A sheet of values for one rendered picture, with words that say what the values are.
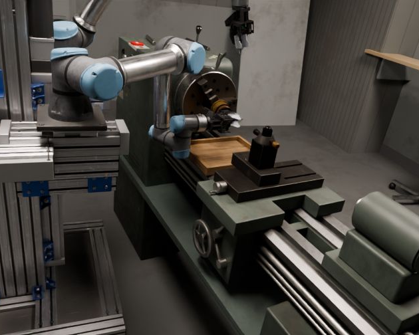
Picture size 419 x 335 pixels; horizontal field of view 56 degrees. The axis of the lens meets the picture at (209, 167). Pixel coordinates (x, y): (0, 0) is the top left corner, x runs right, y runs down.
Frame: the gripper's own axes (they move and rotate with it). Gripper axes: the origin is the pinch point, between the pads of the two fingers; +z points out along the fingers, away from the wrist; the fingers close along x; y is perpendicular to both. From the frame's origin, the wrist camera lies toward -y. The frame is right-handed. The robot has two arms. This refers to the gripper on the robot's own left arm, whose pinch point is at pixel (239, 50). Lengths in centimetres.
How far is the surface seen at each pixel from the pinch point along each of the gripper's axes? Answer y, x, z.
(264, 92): -228, 170, 138
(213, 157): 11, -24, 44
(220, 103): 0.6, -12.1, 22.8
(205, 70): -14.0, -11.3, 10.7
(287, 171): 47, -7, 39
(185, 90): -11.7, -24.5, 17.0
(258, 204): 59, -30, 38
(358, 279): 103, -24, 40
